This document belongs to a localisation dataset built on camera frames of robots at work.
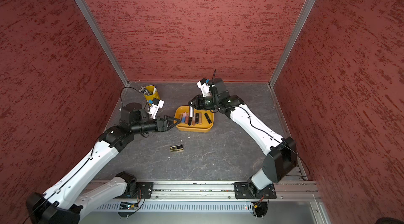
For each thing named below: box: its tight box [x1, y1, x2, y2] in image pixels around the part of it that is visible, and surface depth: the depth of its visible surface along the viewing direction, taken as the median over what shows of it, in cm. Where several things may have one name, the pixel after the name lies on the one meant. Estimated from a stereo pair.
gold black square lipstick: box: [169, 144, 184, 152], surface depth 89 cm
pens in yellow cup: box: [137, 86, 153, 96], surface depth 96 cm
